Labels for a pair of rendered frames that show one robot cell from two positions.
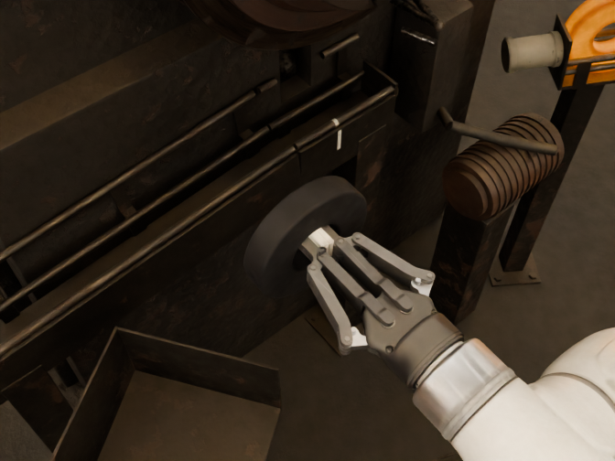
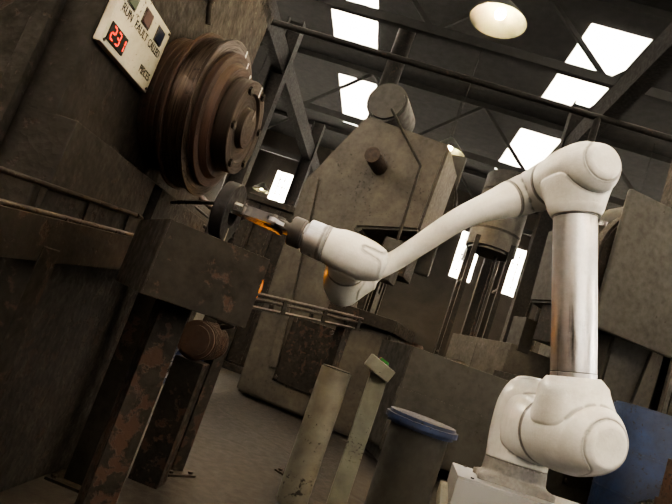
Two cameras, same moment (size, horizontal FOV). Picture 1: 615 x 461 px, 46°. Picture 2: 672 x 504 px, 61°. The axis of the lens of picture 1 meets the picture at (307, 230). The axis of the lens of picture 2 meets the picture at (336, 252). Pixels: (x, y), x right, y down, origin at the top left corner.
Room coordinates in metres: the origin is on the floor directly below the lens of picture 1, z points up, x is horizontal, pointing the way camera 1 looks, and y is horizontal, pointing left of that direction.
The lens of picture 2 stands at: (-0.76, 0.78, 0.62)
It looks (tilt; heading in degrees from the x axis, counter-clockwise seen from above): 8 degrees up; 316
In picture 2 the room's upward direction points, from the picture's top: 20 degrees clockwise
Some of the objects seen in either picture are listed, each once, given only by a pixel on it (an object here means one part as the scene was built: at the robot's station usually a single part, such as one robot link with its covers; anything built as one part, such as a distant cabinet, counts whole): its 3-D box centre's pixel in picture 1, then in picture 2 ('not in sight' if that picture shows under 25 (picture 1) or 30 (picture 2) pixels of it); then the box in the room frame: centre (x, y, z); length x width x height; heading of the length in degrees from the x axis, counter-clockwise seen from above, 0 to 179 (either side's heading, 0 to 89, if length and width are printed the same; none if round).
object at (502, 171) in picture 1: (481, 230); (181, 398); (0.89, -0.36, 0.27); 0.22 x 0.13 x 0.53; 130
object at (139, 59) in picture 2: not in sight; (136, 35); (0.65, 0.31, 1.15); 0.26 x 0.02 x 0.18; 130
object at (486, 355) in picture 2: not in sight; (483, 400); (1.98, -4.35, 0.55); 1.10 x 0.53 x 1.10; 150
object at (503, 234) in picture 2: not in sight; (476, 292); (4.74, -8.17, 2.25); 0.92 x 0.92 x 4.50
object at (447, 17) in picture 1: (425, 58); not in sight; (0.94, -0.20, 0.68); 0.11 x 0.08 x 0.24; 40
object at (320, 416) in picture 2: not in sight; (314, 434); (0.75, -0.88, 0.26); 0.12 x 0.12 x 0.52
